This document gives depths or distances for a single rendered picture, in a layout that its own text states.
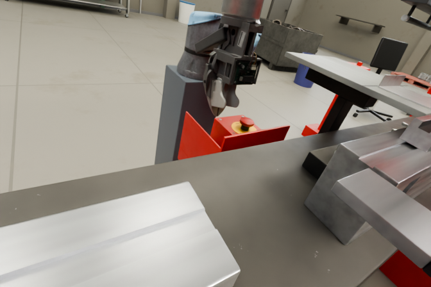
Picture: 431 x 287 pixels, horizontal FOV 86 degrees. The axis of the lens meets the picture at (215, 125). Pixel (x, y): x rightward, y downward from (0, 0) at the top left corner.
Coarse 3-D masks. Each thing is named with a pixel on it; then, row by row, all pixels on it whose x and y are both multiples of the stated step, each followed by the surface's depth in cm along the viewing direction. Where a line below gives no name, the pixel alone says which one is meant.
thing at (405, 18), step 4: (412, 8) 120; (412, 12) 121; (404, 16) 121; (408, 16) 120; (404, 20) 122; (408, 20) 122; (412, 20) 124; (416, 20) 127; (420, 20) 131; (428, 20) 137; (416, 24) 130; (420, 24) 132; (424, 24) 134; (428, 24) 138; (424, 28) 139; (428, 28) 140
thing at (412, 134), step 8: (416, 120) 27; (424, 120) 27; (408, 128) 28; (416, 128) 27; (424, 128) 28; (400, 136) 29; (408, 136) 28; (416, 136) 28; (424, 136) 27; (416, 144) 28; (424, 144) 27
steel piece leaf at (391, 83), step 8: (384, 80) 37; (392, 80) 39; (400, 80) 41; (384, 88) 37; (392, 88) 38; (400, 88) 40; (400, 96) 35; (408, 96) 36; (416, 96) 38; (424, 96) 39; (424, 104) 34
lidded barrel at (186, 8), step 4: (180, 0) 695; (180, 4) 690; (184, 4) 683; (188, 4) 683; (192, 4) 689; (180, 8) 695; (184, 8) 689; (188, 8) 689; (192, 8) 697; (180, 12) 699; (184, 12) 694; (188, 12) 695; (180, 16) 704; (184, 16) 700; (188, 16) 702; (180, 20) 710; (184, 20) 707; (188, 20) 710
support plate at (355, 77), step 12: (300, 60) 45; (312, 60) 46; (324, 60) 49; (336, 60) 53; (324, 72) 42; (336, 72) 41; (348, 72) 43; (360, 72) 46; (372, 72) 50; (348, 84) 38; (360, 84) 37; (372, 84) 39; (372, 96) 35; (384, 96) 34; (396, 96) 35; (408, 108) 32; (420, 108) 32
